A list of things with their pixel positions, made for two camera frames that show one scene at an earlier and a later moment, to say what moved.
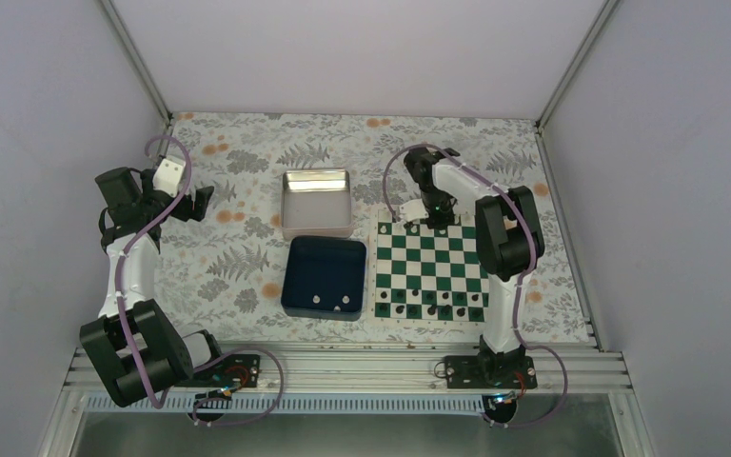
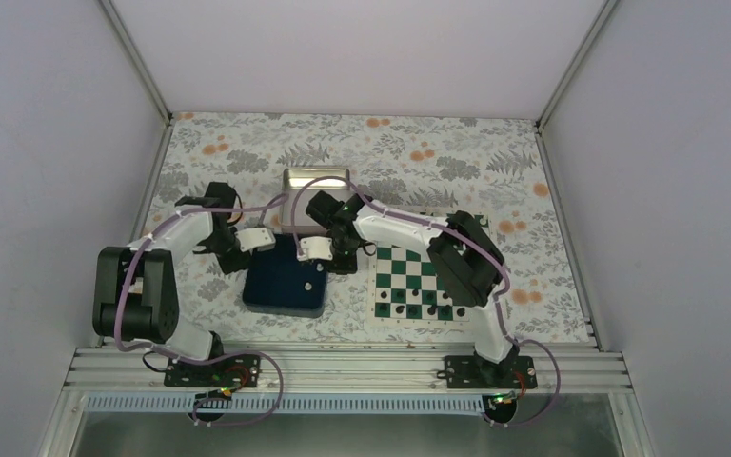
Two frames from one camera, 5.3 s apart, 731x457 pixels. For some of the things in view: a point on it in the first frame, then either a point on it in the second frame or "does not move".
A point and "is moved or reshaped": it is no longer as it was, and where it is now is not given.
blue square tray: x=324 y=278 is moved or reshaped
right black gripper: x=445 y=220 -> x=347 y=268
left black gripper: x=185 y=213 -> x=242 y=263
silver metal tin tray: x=316 y=203 does not move
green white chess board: x=420 y=275 does not move
